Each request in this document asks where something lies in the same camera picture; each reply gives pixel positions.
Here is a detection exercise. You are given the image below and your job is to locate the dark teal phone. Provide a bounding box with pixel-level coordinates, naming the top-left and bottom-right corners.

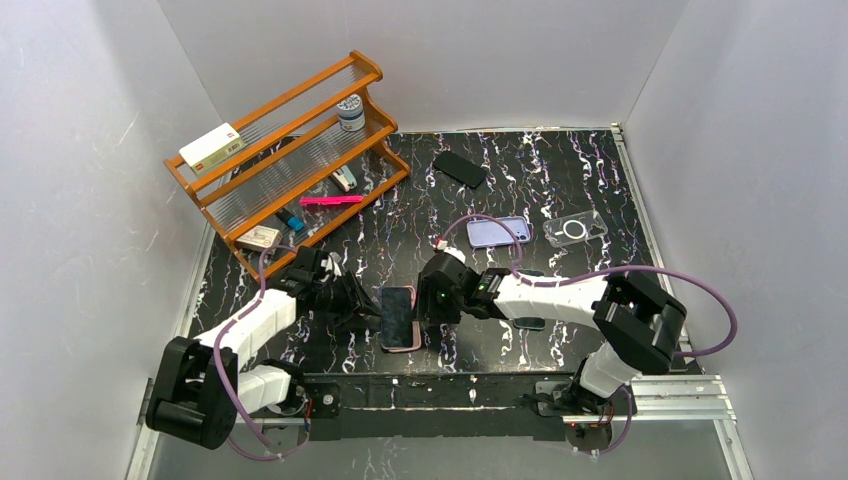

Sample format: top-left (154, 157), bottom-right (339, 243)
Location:
top-left (512, 317), bottom-right (546, 331)

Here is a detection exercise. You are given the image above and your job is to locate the white teal stapler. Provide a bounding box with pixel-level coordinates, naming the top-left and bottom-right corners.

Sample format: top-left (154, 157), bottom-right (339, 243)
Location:
top-left (330, 166), bottom-right (358, 193)

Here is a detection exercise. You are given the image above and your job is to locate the orange wooden shelf rack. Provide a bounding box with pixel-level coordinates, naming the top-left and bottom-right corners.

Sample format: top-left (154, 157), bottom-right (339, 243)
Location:
top-left (164, 50), bottom-right (411, 280)

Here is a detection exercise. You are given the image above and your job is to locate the blue black marker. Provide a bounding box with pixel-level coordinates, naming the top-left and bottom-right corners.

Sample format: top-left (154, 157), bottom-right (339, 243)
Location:
top-left (275, 209), bottom-right (305, 232)

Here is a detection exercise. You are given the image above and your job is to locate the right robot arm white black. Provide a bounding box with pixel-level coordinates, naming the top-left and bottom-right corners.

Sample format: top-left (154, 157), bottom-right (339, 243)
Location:
top-left (416, 249), bottom-right (687, 401)

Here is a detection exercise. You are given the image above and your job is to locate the beige staples box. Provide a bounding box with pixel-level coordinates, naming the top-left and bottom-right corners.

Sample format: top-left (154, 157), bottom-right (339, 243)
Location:
top-left (235, 225), bottom-right (282, 252)

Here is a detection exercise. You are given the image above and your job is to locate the clear magsafe phone case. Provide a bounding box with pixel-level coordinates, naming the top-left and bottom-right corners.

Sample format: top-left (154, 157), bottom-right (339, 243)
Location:
top-left (543, 210), bottom-right (608, 248)

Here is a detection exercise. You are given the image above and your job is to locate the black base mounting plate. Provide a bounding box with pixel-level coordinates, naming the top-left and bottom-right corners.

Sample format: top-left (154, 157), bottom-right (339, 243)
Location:
top-left (304, 373), bottom-right (638, 445)

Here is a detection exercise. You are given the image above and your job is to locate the purple phone black screen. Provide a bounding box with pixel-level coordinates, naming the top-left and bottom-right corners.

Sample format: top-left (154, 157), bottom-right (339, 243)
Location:
top-left (380, 286), bottom-right (417, 350)

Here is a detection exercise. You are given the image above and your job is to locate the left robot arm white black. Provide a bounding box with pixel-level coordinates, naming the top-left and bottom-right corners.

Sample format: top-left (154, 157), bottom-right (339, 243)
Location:
top-left (144, 247), bottom-right (381, 450)

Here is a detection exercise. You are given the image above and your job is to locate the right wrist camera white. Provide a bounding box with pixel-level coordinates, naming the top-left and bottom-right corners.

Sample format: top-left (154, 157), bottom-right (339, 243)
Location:
top-left (435, 239), bottom-right (466, 263)

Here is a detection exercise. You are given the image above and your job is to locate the white cardboard box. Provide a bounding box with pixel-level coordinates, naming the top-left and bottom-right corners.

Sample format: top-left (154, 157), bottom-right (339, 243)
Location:
top-left (179, 123), bottom-right (246, 176)

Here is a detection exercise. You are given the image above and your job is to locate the black phone case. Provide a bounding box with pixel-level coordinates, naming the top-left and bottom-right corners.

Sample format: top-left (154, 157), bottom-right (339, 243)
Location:
top-left (433, 150), bottom-right (487, 188)

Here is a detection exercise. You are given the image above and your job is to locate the white blue round jar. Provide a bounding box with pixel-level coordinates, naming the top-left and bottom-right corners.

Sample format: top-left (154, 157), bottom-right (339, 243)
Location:
top-left (336, 94), bottom-right (366, 132)

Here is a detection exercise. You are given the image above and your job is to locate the pink phone case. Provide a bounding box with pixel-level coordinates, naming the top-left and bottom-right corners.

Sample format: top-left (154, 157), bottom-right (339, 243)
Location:
top-left (380, 287), bottom-right (423, 354)

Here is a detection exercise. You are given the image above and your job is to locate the lilac phone case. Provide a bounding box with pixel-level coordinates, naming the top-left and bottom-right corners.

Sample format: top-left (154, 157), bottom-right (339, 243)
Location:
top-left (466, 217), bottom-right (533, 249)

